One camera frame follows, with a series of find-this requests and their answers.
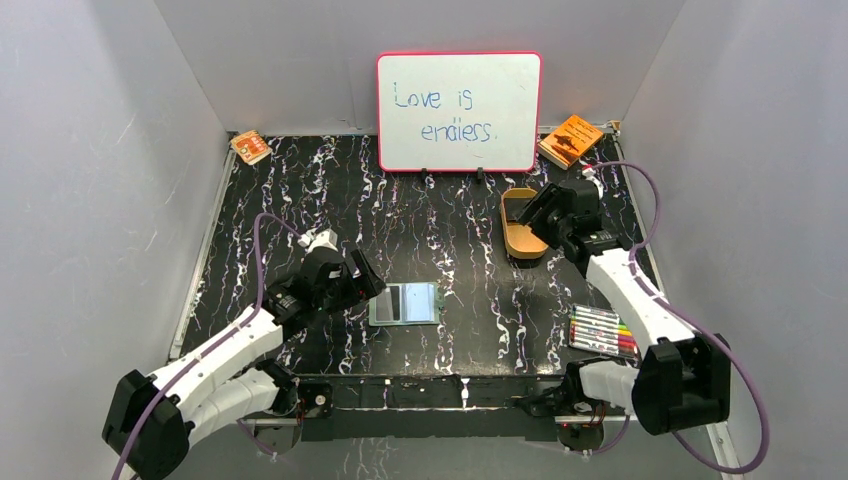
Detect green card holder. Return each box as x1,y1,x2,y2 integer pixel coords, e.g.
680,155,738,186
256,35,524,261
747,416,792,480
368,282,444,327

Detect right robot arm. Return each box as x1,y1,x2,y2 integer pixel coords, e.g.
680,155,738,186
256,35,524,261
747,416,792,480
516,180,731,435

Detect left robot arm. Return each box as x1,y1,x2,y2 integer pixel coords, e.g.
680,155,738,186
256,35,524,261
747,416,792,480
102,247,386,479

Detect small orange card box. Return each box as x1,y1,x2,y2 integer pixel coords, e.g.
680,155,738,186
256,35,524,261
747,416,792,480
230,130,272,165

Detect orange oval tray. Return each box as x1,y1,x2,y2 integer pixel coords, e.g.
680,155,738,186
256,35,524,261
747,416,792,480
500,187,548,261

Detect orange book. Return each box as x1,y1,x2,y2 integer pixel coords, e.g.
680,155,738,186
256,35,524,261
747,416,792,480
537,115,604,169

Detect pack of coloured markers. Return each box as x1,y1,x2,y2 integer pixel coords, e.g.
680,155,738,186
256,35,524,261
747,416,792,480
567,304,641,361

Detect pink framed whiteboard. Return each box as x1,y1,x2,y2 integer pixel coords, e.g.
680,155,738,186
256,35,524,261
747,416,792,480
376,51,543,172

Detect black base bar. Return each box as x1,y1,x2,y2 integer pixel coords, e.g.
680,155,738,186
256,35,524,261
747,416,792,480
235,374,627,444

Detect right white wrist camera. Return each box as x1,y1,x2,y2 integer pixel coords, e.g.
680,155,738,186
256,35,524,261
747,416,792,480
581,165,604,197

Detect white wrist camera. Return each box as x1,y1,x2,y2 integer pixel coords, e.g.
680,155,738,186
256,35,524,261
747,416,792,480
581,165,604,197
297,228,338,253

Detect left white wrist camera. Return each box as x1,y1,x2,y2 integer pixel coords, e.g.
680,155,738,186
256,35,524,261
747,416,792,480
297,228,338,253

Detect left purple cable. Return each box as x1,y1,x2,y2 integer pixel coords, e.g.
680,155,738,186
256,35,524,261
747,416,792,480
122,211,313,480

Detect purple cable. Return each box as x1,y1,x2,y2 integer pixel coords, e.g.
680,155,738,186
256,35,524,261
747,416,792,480
122,211,313,480
582,160,772,476

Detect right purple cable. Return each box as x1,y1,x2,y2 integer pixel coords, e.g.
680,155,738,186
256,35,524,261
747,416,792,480
582,160,772,476

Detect aluminium frame rail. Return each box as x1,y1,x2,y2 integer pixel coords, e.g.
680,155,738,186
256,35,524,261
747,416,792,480
119,374,743,480

